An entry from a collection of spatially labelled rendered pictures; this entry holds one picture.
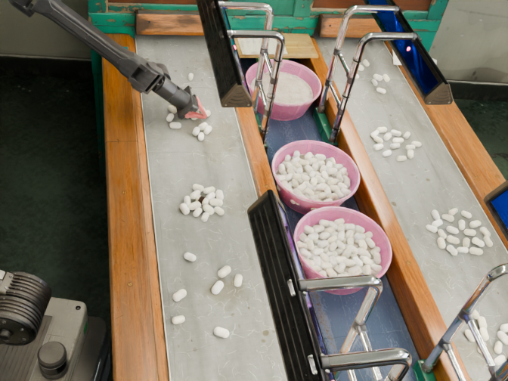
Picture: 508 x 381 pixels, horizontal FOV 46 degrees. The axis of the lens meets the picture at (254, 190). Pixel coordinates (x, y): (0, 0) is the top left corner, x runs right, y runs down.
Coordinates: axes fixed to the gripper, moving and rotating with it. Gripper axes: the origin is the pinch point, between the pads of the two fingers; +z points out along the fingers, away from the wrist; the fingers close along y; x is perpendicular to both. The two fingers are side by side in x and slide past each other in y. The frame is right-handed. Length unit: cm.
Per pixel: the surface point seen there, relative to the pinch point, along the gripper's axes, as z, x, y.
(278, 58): -5.0, -32.6, -8.9
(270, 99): 4.4, -21.6, -8.9
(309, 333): -23, -27, -99
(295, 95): 27.5, -20.3, 13.2
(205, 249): -4, 6, -52
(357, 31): 45, -46, 41
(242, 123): 8.4, -7.8, -4.5
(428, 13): 64, -70, 47
